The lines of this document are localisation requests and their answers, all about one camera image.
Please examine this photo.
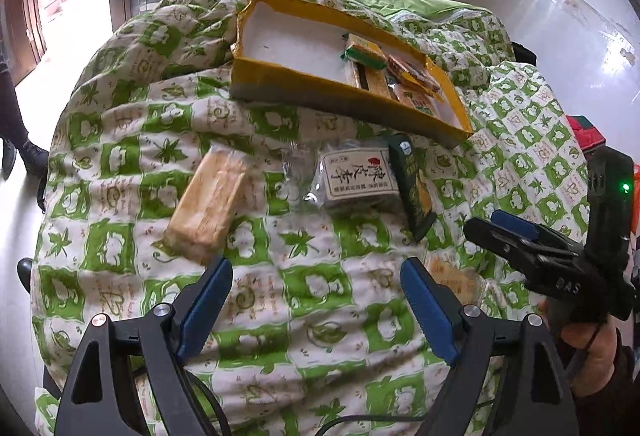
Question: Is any yellow red cracker pack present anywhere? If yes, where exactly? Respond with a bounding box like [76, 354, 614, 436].
[386, 55, 442, 100]

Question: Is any green cracker pack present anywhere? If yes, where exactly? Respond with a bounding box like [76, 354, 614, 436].
[345, 60, 396, 100]

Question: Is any wooden door with glass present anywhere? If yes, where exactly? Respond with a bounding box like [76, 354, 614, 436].
[1, 0, 47, 85]

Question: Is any dark green snack pouch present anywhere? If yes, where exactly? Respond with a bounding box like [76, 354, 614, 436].
[387, 134, 436, 243]

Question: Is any green white patterned quilt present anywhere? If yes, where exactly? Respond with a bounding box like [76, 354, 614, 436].
[32, 0, 588, 435]

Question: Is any white label tea cake pack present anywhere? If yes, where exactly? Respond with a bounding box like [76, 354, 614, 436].
[303, 141, 399, 208]

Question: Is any black shoe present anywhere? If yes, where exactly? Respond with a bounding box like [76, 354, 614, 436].
[16, 257, 32, 293]

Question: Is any round cracker pack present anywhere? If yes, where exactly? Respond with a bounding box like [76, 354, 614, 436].
[394, 85, 439, 118]

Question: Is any dark garment behind quilt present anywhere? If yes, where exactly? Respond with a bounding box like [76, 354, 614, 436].
[512, 42, 537, 66]

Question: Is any right hand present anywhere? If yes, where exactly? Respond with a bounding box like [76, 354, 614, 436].
[560, 316, 617, 399]

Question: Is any black object beside quilt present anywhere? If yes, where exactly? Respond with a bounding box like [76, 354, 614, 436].
[36, 170, 48, 213]

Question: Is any small beige cracker pack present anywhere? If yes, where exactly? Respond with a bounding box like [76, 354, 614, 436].
[426, 258, 484, 305]

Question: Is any plain beige cracker pack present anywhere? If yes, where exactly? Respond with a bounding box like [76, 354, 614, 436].
[163, 146, 250, 264]

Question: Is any yellow label cracker pack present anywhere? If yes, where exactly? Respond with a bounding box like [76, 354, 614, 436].
[341, 33, 387, 70]

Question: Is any black cable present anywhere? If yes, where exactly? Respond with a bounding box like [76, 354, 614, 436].
[184, 366, 497, 436]

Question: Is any yellow cardboard box tray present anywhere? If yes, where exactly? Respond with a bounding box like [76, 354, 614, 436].
[231, 0, 473, 148]

